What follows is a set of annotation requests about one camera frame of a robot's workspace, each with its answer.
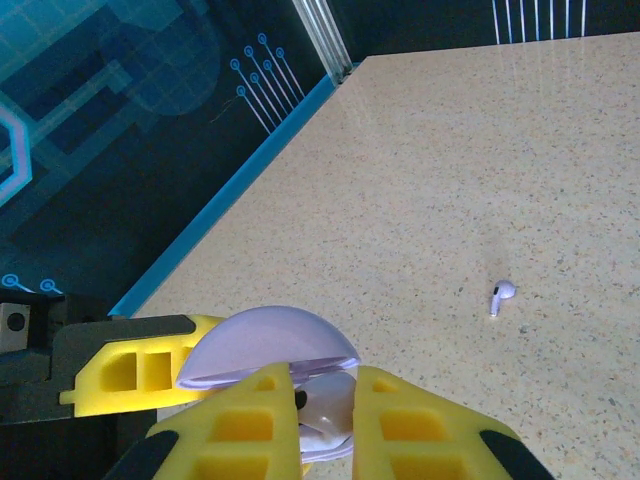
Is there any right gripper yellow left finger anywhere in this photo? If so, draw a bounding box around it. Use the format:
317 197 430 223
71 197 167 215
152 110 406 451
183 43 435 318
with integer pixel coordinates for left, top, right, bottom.
102 363 305 480

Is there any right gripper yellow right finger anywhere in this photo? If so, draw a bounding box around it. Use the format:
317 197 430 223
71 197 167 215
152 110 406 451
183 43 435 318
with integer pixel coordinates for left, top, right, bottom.
351 364 557 480

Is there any lilac earbud charging case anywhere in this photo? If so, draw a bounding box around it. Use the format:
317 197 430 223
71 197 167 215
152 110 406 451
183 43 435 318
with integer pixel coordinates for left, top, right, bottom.
174 304 362 465

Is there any lilac wireless earbud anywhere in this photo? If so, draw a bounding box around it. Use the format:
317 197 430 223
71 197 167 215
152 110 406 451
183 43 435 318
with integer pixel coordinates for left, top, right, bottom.
294 373 357 444
488 278 519 320

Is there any blue table edge strip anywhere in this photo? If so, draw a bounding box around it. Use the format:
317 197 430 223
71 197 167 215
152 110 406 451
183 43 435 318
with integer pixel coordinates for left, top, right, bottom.
107 55 371 321

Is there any aluminium frame post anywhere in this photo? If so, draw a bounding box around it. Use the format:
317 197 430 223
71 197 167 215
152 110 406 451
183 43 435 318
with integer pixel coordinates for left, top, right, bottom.
293 0 355 85

